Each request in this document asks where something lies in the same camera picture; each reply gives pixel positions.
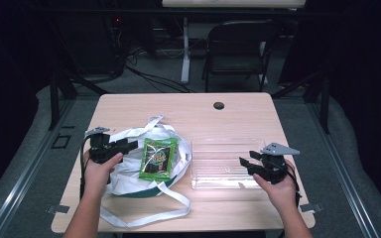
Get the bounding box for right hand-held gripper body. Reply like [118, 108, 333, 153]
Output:
[253, 142, 302, 185]

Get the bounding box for grey tape piece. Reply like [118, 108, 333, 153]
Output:
[300, 202, 324, 213]
[45, 204, 70, 215]

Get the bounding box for black floor cables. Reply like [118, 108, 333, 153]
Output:
[124, 46, 197, 94]

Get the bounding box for left hand-held gripper cable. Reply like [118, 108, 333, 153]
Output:
[78, 136, 92, 201]

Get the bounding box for black metal stand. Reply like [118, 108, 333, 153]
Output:
[270, 67, 332, 135]
[47, 63, 111, 132]

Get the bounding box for black folding chair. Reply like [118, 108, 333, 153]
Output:
[201, 19, 282, 94]

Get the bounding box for person's left hand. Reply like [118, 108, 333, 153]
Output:
[82, 150, 124, 200]

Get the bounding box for clear plastic tray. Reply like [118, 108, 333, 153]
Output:
[190, 137, 273, 191]

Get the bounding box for dark equipment with red light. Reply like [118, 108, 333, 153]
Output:
[78, 13, 128, 74]

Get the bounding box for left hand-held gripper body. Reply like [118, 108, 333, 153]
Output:
[84, 126, 127, 166]

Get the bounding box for white desk top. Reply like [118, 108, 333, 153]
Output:
[161, 0, 308, 9]

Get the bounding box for right hand-held gripper cable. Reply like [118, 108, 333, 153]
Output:
[286, 161, 303, 208]

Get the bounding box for white desk leg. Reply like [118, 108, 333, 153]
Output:
[181, 16, 191, 84]

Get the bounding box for aluminium floor rail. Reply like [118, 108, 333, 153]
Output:
[0, 98, 77, 238]
[306, 98, 381, 238]

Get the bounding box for person's right hand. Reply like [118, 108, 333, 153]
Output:
[252, 160, 301, 213]

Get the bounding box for white tote bag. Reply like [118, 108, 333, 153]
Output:
[98, 114, 193, 229]

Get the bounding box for hand-held gripper cable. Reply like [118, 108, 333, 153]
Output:
[286, 161, 303, 208]
[78, 136, 92, 201]

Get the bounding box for green snack packet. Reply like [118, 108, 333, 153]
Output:
[138, 137, 179, 182]

